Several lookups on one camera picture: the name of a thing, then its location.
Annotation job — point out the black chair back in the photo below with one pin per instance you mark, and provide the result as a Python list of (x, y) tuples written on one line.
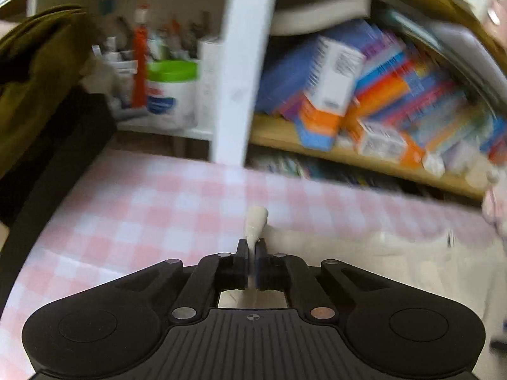
[(55, 174)]

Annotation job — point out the white power adapter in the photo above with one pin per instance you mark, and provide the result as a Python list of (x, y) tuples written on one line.
[(433, 164)]

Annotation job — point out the pink checked printed tablecloth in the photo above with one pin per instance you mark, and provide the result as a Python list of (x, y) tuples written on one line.
[(138, 213)]

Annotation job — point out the white shelf post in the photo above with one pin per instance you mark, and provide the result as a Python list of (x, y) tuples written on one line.
[(241, 67)]

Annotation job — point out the wooden shelf board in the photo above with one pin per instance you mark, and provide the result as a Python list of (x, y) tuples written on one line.
[(277, 134), (455, 12)]

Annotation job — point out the olive green cloth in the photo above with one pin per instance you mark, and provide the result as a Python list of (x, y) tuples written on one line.
[(35, 79)]

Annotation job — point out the row of colourful books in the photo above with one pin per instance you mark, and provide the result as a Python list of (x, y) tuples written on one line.
[(416, 87)]

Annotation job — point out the flat orange white carton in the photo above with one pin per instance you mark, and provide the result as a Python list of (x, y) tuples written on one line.
[(388, 142)]

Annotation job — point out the tall white orange carton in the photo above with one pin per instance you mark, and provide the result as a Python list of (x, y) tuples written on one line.
[(332, 87)]

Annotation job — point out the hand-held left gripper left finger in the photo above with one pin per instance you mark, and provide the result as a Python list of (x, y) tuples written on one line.
[(242, 263)]

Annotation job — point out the white flat book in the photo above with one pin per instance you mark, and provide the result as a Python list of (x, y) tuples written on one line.
[(317, 14)]

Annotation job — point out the green lid wipes canister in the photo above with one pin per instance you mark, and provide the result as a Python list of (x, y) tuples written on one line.
[(172, 95)]

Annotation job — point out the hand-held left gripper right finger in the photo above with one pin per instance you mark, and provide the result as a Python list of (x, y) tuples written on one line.
[(260, 265)]

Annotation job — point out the cream t-shirt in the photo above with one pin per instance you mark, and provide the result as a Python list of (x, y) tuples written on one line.
[(255, 221)]

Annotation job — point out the white pink bunny plush toy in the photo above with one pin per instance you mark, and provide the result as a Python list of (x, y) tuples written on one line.
[(497, 206)]

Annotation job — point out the red bottle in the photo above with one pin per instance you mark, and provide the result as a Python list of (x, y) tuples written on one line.
[(140, 59)]

